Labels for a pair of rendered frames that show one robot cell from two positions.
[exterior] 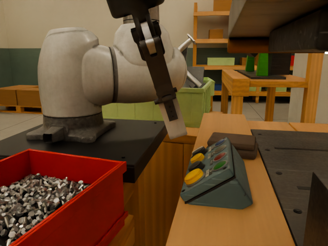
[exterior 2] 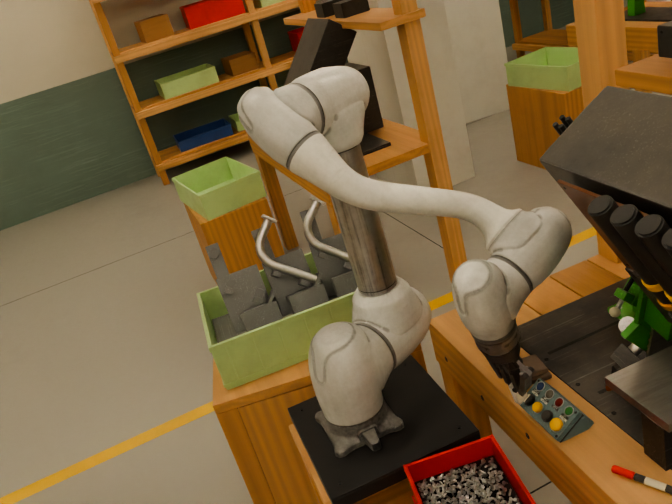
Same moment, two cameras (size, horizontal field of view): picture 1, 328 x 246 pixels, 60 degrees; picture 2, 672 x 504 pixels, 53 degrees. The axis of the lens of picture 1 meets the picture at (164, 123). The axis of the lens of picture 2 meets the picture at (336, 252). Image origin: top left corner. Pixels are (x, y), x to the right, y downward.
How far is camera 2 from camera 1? 1.27 m
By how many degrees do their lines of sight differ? 25
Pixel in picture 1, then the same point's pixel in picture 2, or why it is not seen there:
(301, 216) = (618, 415)
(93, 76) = (381, 367)
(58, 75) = (359, 386)
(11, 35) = not seen: outside the picture
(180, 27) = (64, 32)
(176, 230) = (577, 460)
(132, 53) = (398, 325)
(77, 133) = (385, 425)
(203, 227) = (586, 451)
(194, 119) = not seen: hidden behind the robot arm
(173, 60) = (423, 307)
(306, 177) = (595, 380)
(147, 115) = not seen: hidden behind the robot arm
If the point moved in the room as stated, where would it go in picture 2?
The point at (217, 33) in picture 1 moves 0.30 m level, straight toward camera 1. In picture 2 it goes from (160, 25) to (163, 27)
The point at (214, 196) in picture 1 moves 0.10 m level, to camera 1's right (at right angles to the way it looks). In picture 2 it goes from (575, 430) to (607, 407)
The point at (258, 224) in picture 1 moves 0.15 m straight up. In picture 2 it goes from (605, 433) to (599, 378)
